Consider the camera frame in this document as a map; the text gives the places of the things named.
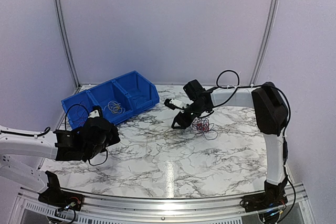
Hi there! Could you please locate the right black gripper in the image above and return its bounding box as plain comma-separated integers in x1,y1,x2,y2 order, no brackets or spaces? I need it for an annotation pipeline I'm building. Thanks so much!
171,102,207,130

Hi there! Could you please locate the yellow wire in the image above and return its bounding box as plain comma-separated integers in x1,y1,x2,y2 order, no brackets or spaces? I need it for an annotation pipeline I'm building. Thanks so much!
138,124,195,162
103,100,125,114

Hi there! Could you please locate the red wire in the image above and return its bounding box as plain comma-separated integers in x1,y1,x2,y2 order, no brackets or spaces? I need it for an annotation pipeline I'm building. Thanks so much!
67,100,91,129
195,119,211,133

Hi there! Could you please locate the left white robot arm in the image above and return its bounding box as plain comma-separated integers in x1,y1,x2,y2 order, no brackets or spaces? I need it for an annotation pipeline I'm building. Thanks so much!
1,117,120,206

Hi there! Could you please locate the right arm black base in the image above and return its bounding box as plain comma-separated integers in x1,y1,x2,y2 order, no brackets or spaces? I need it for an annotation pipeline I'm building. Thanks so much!
239,176,288,212

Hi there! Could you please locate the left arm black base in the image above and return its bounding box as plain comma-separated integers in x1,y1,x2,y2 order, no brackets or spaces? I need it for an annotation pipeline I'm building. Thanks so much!
38,171,83,211

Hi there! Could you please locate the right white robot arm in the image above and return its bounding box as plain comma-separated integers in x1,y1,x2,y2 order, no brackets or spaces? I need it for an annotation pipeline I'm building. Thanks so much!
164,80,290,187

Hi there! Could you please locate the blue three-compartment plastic bin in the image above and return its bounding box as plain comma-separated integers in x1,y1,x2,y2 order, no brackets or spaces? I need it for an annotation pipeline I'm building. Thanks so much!
61,71,160,128

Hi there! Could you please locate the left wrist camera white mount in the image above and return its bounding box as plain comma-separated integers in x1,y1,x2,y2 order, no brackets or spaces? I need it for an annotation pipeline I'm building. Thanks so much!
88,105,103,118

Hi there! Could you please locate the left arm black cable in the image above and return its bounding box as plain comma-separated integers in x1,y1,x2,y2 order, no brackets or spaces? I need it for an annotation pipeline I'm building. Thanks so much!
34,103,109,166

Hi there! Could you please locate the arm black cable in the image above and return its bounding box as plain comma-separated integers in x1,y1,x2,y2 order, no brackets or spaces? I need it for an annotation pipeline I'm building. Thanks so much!
34,103,109,166
199,69,296,209

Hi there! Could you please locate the aluminium front rail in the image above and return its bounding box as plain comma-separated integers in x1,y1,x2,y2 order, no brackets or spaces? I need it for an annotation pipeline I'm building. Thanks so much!
9,183,315,223

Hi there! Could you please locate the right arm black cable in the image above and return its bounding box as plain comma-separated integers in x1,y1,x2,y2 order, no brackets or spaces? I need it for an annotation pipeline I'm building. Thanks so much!
199,69,296,209

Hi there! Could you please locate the right aluminium corner post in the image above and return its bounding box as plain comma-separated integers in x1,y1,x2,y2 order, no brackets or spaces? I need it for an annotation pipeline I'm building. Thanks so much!
249,0,279,84

